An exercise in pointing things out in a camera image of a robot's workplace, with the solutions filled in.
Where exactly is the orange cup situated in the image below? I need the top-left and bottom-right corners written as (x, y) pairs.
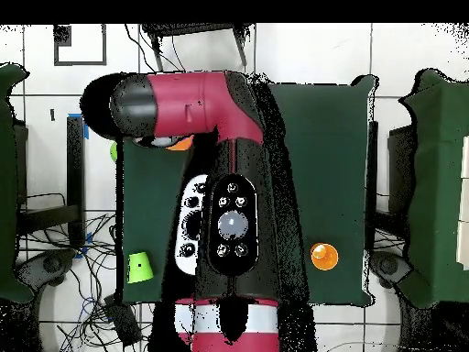
top-left (310, 242), bottom-right (340, 271)

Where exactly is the green cup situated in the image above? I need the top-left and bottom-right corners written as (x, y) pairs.
top-left (126, 264), bottom-right (155, 284)
top-left (128, 251), bottom-right (152, 269)

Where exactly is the dark green tablecloth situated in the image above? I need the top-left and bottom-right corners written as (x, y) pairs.
top-left (115, 74), bottom-right (376, 307)

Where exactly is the black metal frame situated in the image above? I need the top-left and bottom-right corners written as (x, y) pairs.
top-left (16, 115), bottom-right (86, 248)
top-left (366, 120), bottom-right (379, 251)

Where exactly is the black chair with legs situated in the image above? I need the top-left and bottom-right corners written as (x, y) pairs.
top-left (140, 22), bottom-right (256, 74)

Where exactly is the large orange bowl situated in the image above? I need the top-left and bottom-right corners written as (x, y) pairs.
top-left (165, 134), bottom-right (196, 152)

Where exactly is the black power adapter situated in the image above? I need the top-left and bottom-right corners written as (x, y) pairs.
top-left (103, 294), bottom-right (143, 347)

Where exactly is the blue tape strip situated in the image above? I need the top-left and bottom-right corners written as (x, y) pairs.
top-left (68, 112), bottom-right (90, 140)

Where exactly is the green cloth side table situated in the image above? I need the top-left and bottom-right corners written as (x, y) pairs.
top-left (0, 62), bottom-right (35, 303)
top-left (398, 69), bottom-right (469, 309)

